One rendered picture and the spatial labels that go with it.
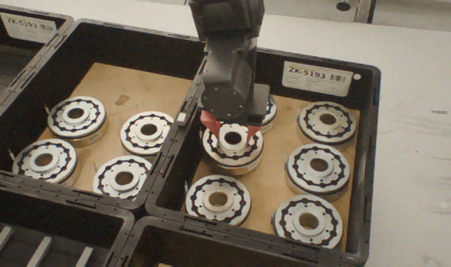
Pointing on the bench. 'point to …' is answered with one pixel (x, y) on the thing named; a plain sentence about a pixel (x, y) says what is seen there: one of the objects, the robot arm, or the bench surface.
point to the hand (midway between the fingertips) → (233, 135)
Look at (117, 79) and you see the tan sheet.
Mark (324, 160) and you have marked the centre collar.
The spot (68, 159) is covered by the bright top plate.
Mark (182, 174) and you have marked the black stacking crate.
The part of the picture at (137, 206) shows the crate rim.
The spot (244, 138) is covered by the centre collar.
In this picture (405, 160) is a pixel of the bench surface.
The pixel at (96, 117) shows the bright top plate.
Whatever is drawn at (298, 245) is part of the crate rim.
